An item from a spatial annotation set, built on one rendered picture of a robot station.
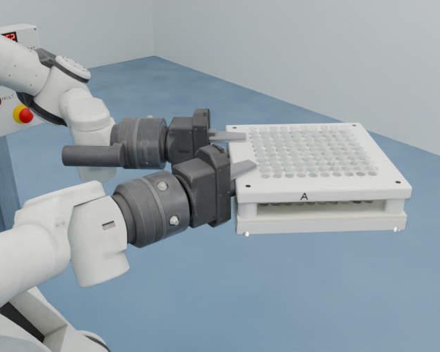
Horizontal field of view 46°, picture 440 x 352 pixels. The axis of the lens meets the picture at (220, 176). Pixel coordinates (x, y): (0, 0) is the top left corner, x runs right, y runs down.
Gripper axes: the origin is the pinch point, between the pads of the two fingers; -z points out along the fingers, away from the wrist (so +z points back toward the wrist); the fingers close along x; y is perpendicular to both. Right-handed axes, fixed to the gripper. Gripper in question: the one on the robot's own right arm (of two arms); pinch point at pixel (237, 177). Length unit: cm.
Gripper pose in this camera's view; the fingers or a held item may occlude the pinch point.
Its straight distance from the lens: 76.2
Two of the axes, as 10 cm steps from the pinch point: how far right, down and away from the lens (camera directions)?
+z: -8.2, 2.8, -5.0
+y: 5.8, 3.7, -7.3
